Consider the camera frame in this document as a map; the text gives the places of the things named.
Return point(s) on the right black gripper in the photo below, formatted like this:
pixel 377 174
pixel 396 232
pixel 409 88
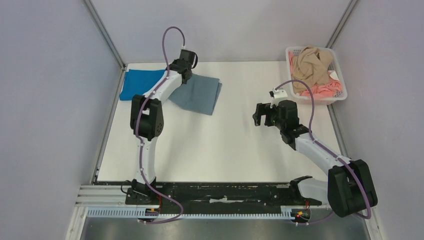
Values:
pixel 266 115

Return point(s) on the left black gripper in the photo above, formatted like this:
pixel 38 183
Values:
pixel 174 61

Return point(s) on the grey-blue t-shirt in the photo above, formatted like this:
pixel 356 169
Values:
pixel 199 94

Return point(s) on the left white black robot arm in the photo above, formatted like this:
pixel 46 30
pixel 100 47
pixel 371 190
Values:
pixel 147 118

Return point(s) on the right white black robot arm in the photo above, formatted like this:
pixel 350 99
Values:
pixel 349 188

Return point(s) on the folded bright blue t-shirt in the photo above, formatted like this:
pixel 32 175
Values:
pixel 138 82

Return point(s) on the beige t-shirt in basket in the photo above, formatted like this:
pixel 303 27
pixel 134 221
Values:
pixel 311 66

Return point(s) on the white plastic laundry basket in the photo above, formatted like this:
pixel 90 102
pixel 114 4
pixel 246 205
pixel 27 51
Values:
pixel 335 65

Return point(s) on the pink t-shirt in basket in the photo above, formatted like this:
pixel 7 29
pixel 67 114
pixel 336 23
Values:
pixel 329 90

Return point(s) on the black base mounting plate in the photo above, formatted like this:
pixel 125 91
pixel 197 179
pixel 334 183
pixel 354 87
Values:
pixel 275 193

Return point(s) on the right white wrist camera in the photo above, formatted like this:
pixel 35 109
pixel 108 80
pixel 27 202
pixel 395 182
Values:
pixel 277 96

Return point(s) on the left aluminium corner post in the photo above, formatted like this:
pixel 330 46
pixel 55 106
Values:
pixel 104 32

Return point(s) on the aluminium corner post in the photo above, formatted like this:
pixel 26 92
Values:
pixel 104 32
pixel 341 23

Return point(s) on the right aluminium corner post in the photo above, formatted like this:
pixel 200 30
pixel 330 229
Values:
pixel 341 23

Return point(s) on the white slotted cable duct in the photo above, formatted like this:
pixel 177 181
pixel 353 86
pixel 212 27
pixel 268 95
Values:
pixel 145 213

